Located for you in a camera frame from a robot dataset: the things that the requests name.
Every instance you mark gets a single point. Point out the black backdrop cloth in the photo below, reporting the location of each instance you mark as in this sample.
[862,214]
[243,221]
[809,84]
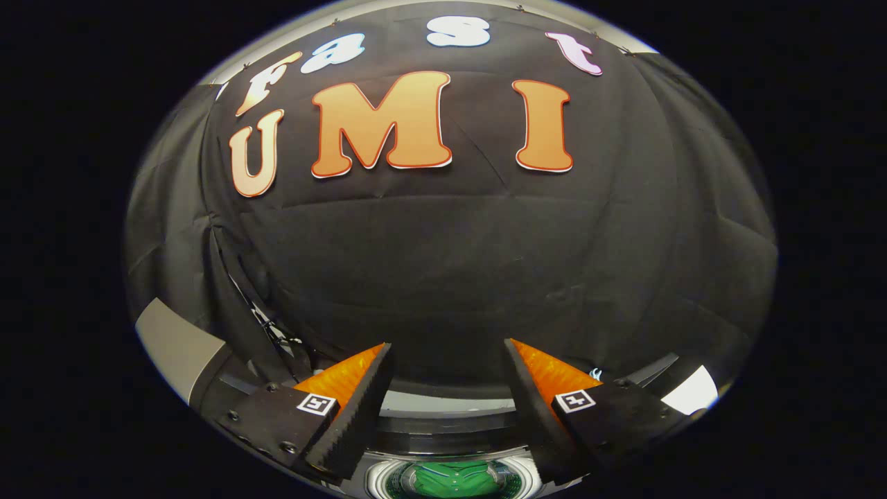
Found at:
[450,277]

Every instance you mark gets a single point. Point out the grey-brown table board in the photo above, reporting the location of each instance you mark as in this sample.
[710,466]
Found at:
[180,346]

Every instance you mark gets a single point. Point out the green polo shirt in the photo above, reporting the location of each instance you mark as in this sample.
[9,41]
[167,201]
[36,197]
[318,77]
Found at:
[454,482]

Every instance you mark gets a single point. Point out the grey washing machine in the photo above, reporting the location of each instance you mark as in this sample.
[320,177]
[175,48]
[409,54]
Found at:
[450,403]

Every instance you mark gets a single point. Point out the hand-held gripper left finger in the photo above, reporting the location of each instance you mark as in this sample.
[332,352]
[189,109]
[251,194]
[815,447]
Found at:
[357,416]

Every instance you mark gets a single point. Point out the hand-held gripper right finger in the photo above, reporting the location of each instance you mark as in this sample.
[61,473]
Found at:
[533,416]

